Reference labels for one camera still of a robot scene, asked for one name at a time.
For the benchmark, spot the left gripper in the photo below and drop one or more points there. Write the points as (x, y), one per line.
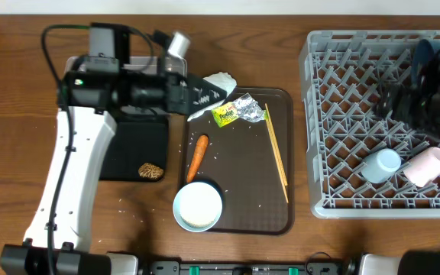
(185, 103)

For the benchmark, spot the blue cup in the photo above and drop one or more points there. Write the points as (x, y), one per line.
(381, 165)

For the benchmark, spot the brown patterned food piece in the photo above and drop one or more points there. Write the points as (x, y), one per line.
(150, 171)

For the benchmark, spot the pink cup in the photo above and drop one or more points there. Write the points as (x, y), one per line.
(424, 167)

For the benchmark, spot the orange carrot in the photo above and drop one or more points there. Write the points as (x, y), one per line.
(199, 152)

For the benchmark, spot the wooden chopstick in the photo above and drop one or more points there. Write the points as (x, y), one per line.
(278, 160)
(268, 114)

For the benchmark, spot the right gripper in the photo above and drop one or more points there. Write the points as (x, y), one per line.
(402, 108)

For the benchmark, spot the light blue rice bowl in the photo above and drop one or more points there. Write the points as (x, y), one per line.
(197, 207)

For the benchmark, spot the white napkin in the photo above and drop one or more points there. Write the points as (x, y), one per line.
(222, 80)

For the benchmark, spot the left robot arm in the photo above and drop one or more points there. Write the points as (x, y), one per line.
(60, 233)

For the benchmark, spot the grey dishwasher rack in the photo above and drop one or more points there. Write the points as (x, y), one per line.
(342, 74)

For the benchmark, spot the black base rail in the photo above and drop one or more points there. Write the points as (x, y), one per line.
(366, 264)

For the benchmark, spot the green foil snack wrapper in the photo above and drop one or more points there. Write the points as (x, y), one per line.
(245, 107)

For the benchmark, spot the black rectangular tray bin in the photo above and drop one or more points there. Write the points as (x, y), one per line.
(137, 141)

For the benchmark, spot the brown serving tray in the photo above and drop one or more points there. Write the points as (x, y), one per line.
(240, 164)

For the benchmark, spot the clear plastic bin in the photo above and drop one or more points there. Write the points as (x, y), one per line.
(106, 85)

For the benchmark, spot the blue plate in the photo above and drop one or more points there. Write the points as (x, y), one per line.
(424, 61)

